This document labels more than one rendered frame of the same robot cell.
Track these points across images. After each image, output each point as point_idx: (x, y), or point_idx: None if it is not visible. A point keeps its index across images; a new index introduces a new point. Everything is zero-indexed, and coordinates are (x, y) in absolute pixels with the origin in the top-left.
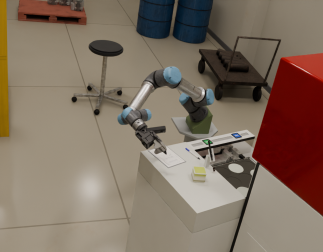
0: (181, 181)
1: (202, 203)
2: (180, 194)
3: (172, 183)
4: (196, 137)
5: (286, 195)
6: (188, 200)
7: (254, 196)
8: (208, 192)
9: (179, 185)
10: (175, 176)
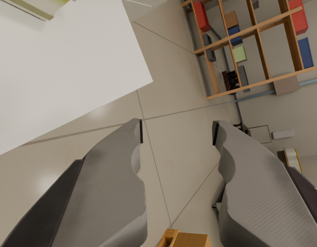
0: (48, 67)
1: (130, 54)
2: (113, 97)
3: (66, 111)
4: None
5: None
6: (129, 85)
7: None
8: (89, 5)
9: (75, 86)
10: (5, 79)
